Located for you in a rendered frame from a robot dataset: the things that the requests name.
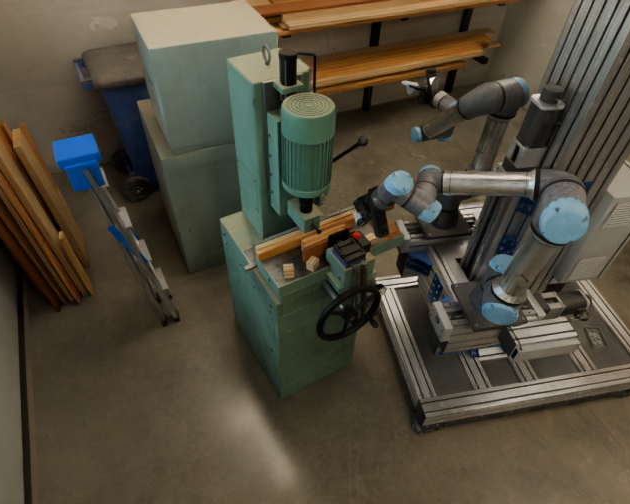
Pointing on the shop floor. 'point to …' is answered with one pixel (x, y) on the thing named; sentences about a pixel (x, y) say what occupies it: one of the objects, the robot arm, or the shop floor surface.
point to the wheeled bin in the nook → (123, 110)
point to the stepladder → (83, 151)
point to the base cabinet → (286, 334)
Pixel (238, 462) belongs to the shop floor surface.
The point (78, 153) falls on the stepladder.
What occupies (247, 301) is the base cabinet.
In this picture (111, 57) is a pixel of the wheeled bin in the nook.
